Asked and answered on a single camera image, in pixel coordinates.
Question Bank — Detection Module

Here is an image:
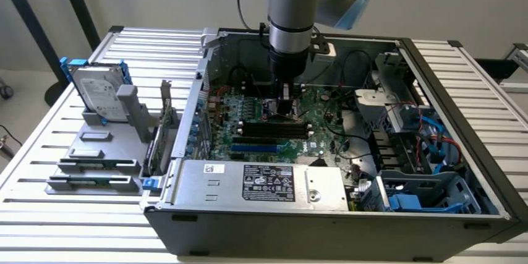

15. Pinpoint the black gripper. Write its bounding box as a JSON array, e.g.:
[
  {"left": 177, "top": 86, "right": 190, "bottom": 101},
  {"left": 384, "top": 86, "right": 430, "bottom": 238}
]
[{"left": 265, "top": 46, "right": 309, "bottom": 100}]

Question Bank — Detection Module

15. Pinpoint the CPU socket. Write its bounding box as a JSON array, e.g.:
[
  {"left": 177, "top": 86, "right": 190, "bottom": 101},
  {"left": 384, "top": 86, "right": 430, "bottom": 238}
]
[{"left": 260, "top": 97, "right": 302, "bottom": 122}]

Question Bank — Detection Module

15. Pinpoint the silver CPU chip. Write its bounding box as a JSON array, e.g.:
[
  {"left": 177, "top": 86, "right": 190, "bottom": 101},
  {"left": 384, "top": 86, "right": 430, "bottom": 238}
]
[
  {"left": 80, "top": 132, "right": 113, "bottom": 142},
  {"left": 68, "top": 148, "right": 104, "bottom": 158}
]

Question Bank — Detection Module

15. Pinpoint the dark socket cover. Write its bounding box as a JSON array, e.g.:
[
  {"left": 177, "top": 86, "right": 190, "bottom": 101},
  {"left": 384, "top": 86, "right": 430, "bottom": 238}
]
[{"left": 276, "top": 96, "right": 296, "bottom": 116}]

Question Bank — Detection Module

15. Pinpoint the black RAM slot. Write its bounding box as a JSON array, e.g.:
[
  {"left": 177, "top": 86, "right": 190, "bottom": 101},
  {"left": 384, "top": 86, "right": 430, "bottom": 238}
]
[{"left": 240, "top": 120, "right": 309, "bottom": 138}]

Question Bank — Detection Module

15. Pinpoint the grey case latch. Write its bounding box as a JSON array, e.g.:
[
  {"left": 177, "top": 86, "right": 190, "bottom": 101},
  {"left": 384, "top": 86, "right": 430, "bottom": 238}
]
[{"left": 200, "top": 27, "right": 220, "bottom": 50}]

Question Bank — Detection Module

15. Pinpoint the black expansion slot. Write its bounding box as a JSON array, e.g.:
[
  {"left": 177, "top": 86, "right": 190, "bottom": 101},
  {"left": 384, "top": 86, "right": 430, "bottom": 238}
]
[{"left": 232, "top": 135, "right": 280, "bottom": 145}]

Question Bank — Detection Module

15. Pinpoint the blue expansion slot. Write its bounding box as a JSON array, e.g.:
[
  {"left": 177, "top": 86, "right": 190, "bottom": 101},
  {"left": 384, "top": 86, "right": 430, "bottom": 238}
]
[{"left": 230, "top": 143, "right": 278, "bottom": 153}]

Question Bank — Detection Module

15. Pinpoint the green motherboard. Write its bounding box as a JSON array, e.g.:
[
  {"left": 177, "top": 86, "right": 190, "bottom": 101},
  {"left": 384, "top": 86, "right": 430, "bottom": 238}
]
[{"left": 204, "top": 85, "right": 358, "bottom": 169}]

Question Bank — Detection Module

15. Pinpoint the grey metal disk bay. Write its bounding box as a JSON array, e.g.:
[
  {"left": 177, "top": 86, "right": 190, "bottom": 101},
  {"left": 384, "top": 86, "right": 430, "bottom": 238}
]
[{"left": 353, "top": 51, "right": 442, "bottom": 135}]

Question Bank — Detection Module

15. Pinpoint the green graphics card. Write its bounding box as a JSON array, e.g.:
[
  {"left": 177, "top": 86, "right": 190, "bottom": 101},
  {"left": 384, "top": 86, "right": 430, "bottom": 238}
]
[{"left": 141, "top": 79, "right": 174, "bottom": 176}]

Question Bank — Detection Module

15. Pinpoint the silver power supply unit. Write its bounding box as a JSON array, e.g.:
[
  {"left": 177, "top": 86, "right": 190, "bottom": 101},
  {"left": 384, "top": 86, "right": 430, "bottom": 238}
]
[{"left": 169, "top": 160, "right": 352, "bottom": 213}]

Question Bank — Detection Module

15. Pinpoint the silver hard disk blue carrier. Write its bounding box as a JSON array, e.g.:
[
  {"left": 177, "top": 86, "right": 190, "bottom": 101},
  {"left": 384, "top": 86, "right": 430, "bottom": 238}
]
[{"left": 58, "top": 56, "right": 133, "bottom": 124}]

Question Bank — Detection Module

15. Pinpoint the blue case latch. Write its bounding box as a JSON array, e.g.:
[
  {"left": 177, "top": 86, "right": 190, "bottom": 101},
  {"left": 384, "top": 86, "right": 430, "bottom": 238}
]
[{"left": 141, "top": 176, "right": 161, "bottom": 191}]

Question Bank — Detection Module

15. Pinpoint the grey parts rack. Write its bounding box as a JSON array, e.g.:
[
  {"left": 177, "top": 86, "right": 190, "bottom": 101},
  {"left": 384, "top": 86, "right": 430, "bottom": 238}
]
[{"left": 44, "top": 83, "right": 182, "bottom": 196}]

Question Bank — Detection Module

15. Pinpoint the black stand pole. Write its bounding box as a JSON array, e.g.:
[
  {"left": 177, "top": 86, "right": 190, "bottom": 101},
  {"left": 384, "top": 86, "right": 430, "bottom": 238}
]
[
  {"left": 0, "top": 0, "right": 66, "bottom": 92},
  {"left": 60, "top": 0, "right": 101, "bottom": 49}
]

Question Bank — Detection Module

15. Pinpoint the black open PC case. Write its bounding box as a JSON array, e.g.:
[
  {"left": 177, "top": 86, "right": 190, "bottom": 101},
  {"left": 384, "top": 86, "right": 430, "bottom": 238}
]
[{"left": 138, "top": 27, "right": 524, "bottom": 258}]

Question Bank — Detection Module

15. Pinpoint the white box black mount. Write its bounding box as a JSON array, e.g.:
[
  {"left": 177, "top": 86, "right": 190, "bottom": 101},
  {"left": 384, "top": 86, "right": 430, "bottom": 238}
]
[{"left": 309, "top": 40, "right": 336, "bottom": 64}]

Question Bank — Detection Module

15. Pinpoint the black wire loop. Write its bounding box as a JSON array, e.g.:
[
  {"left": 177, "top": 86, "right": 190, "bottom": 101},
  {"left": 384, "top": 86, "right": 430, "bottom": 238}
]
[{"left": 341, "top": 49, "right": 373, "bottom": 89}]

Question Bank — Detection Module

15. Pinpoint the silver metal bracket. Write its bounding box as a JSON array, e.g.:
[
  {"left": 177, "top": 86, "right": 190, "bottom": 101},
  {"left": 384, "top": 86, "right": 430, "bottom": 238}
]
[{"left": 353, "top": 88, "right": 389, "bottom": 117}]

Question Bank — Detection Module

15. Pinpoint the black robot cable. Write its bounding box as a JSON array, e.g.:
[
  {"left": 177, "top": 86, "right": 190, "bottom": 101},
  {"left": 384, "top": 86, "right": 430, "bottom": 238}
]
[{"left": 236, "top": 0, "right": 253, "bottom": 30}]

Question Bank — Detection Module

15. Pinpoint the blue wire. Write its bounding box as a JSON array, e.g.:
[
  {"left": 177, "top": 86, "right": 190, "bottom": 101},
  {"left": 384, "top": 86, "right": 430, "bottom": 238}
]
[{"left": 414, "top": 114, "right": 454, "bottom": 174}]

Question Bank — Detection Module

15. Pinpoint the red wire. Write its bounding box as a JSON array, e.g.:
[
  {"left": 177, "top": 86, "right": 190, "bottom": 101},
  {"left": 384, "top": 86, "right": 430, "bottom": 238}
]
[{"left": 414, "top": 112, "right": 464, "bottom": 172}]

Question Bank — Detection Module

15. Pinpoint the aluminium profile frame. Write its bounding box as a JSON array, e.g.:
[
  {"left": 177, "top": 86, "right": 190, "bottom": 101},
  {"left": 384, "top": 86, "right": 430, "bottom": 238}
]
[{"left": 498, "top": 42, "right": 528, "bottom": 93}]

